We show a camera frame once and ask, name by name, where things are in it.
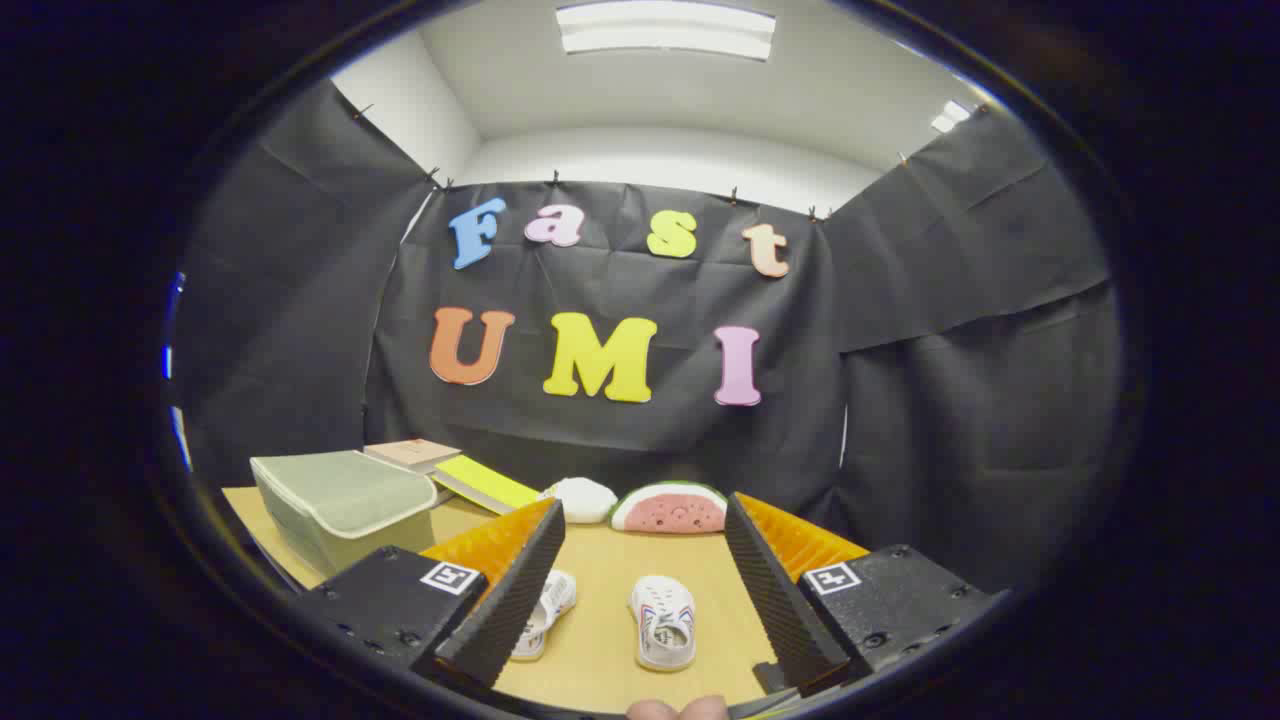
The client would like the yellow book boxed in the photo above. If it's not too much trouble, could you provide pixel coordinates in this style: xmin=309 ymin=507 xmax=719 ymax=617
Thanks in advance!
xmin=432 ymin=455 xmax=543 ymax=516

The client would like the white canvas shoe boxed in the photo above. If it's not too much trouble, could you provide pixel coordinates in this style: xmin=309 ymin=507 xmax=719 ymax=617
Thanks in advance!
xmin=629 ymin=575 xmax=698 ymax=673
xmin=510 ymin=570 xmax=578 ymax=662

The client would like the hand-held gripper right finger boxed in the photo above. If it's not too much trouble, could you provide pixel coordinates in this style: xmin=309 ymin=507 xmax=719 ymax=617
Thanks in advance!
xmin=724 ymin=491 xmax=1006 ymax=698

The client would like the long ceiling light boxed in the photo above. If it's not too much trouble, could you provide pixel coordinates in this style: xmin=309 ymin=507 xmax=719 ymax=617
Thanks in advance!
xmin=555 ymin=2 xmax=777 ymax=61

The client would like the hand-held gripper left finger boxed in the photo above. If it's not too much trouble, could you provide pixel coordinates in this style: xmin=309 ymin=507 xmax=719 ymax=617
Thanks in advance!
xmin=300 ymin=497 xmax=567 ymax=696

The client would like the cream fabric storage box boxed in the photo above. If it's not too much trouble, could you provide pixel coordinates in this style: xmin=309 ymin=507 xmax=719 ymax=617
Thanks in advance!
xmin=255 ymin=480 xmax=441 ymax=579

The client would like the white plush toy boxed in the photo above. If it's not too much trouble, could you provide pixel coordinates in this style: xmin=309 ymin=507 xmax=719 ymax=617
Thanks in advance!
xmin=540 ymin=477 xmax=619 ymax=525

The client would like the tan book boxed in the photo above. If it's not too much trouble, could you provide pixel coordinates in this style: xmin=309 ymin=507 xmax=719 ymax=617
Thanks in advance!
xmin=363 ymin=438 xmax=463 ymax=473

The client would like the black backdrop cloth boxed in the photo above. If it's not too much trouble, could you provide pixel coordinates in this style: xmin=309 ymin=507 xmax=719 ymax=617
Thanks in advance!
xmin=172 ymin=80 xmax=1123 ymax=593

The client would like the watermelon slice plush toy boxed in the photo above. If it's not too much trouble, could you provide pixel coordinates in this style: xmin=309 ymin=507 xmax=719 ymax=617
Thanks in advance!
xmin=610 ymin=481 xmax=729 ymax=535

